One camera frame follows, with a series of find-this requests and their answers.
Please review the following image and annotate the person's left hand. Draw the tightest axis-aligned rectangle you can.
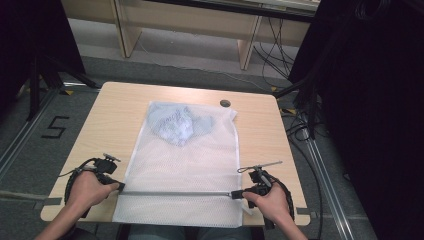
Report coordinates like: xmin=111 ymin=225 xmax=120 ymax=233
xmin=64 ymin=170 xmax=120 ymax=218

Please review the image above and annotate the person's right hand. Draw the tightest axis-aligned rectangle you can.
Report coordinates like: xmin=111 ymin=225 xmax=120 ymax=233
xmin=242 ymin=184 xmax=294 ymax=224

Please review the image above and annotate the light wooden desk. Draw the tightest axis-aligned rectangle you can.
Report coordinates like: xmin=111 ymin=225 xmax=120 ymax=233
xmin=61 ymin=0 xmax=318 ymax=71

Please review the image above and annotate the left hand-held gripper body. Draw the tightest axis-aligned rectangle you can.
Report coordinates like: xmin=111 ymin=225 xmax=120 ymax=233
xmin=94 ymin=153 xmax=122 ymax=185

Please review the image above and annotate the bundle of black floor cables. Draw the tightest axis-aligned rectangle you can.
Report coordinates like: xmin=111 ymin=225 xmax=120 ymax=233
xmin=252 ymin=16 xmax=296 ymax=82

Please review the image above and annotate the white mesh laundry bag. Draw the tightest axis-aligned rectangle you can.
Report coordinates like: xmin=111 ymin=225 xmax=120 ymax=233
xmin=112 ymin=100 xmax=244 ymax=229

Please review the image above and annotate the black curtain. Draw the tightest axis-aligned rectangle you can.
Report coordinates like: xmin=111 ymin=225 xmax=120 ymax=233
xmin=0 ymin=0 xmax=86 ymax=113
xmin=288 ymin=0 xmax=424 ymax=240

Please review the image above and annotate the light blue garment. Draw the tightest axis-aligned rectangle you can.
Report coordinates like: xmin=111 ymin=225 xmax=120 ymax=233
xmin=146 ymin=103 xmax=216 ymax=148

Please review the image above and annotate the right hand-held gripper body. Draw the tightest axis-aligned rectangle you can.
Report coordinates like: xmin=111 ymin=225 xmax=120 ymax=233
xmin=237 ymin=160 xmax=284 ymax=196

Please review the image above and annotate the black metal stand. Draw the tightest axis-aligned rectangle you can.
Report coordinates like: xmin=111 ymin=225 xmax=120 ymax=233
xmin=25 ymin=53 xmax=102 ymax=122

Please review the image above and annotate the metal floor rail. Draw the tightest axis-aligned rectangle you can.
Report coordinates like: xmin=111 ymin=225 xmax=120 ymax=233
xmin=299 ymin=111 xmax=352 ymax=240
xmin=0 ymin=87 xmax=65 ymax=181

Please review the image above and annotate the black sleeved cable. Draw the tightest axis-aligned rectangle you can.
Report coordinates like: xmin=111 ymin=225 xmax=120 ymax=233
xmin=265 ymin=172 xmax=296 ymax=231
xmin=58 ymin=157 xmax=98 ymax=205

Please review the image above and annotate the grey tape strip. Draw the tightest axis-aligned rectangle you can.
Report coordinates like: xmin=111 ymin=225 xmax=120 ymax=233
xmin=0 ymin=189 xmax=63 ymax=207

